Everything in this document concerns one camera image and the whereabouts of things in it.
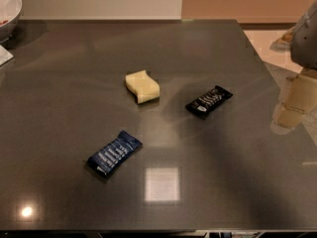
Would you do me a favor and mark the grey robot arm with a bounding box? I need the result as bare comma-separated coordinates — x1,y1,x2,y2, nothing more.
270,1,317,135

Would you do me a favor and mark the blue rxbar blueberry wrapper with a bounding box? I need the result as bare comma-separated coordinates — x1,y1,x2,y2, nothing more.
87,131,143,177

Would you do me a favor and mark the white bowl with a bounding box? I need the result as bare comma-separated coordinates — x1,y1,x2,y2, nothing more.
0,0,23,43

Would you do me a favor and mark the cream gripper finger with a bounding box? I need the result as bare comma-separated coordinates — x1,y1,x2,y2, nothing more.
270,68,317,135

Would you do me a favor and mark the black rxbar wrapper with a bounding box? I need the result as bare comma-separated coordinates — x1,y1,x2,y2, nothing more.
185,85,233,119

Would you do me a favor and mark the white paper sheet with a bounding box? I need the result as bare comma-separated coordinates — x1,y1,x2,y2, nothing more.
0,46,14,65

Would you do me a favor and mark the yellow wavy sponge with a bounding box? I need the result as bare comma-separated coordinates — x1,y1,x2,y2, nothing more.
125,70,160,104

